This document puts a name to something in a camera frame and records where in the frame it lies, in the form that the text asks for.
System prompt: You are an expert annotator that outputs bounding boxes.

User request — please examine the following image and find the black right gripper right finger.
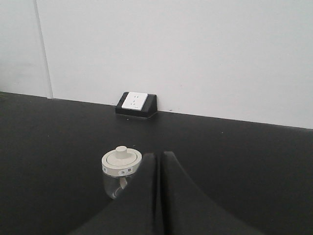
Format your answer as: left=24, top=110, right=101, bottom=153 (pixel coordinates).
left=160, top=151, right=261, bottom=235

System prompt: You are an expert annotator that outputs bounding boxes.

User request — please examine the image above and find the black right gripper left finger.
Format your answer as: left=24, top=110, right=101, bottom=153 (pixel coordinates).
left=70, top=153, right=158, bottom=235

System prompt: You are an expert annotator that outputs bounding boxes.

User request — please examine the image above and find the glass jar with cream lid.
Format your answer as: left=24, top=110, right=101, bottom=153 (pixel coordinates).
left=101, top=146, right=142, bottom=199

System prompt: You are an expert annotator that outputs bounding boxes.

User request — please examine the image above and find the black white power socket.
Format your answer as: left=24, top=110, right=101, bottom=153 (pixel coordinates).
left=115, top=92, right=158, bottom=118

